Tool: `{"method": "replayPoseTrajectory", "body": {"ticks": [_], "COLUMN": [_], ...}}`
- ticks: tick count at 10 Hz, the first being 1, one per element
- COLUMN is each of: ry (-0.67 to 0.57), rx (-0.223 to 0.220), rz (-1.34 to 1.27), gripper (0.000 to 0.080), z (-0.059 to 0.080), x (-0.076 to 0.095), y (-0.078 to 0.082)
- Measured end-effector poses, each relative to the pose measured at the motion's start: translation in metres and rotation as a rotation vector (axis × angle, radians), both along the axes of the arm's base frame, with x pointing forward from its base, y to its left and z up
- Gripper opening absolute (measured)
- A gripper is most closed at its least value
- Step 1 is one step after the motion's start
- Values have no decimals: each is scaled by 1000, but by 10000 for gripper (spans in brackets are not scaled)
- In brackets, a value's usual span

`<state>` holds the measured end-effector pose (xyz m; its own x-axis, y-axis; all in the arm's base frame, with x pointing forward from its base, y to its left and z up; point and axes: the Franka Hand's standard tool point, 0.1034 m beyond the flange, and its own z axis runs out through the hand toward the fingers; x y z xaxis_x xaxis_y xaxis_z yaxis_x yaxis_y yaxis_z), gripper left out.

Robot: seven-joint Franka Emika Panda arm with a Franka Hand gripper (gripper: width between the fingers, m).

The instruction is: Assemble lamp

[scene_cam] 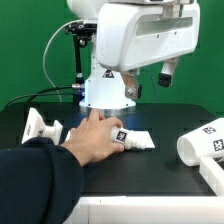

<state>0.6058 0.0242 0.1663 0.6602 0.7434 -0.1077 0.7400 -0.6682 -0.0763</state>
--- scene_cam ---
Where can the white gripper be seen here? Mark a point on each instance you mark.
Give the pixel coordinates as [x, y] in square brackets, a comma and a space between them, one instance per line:
[131, 36]

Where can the white lamp bulb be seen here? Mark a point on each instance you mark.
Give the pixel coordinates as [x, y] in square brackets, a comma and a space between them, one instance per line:
[130, 138]

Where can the white lamp base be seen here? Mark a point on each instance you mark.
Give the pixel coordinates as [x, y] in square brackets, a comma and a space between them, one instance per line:
[35, 127]

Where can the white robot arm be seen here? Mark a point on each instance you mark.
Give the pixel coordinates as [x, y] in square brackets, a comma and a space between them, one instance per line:
[104, 88]

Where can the dark blue sleeved forearm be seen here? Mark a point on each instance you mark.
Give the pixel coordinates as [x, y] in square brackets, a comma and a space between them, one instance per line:
[40, 183]

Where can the white lamp shade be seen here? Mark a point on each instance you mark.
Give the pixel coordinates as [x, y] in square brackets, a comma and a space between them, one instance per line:
[205, 141]

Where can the person's bare hand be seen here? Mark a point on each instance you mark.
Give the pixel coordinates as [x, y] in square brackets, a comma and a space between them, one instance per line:
[96, 122]

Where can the white tag sheet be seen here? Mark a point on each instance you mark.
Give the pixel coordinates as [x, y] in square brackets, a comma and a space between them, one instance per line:
[98, 140]

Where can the black camera stand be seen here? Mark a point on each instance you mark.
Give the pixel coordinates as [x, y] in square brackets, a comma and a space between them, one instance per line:
[79, 50]

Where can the white right corner bracket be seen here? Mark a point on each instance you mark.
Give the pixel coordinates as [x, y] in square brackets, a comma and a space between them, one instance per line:
[213, 174]

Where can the white front rail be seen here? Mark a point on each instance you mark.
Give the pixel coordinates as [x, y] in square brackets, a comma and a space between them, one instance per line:
[148, 210]

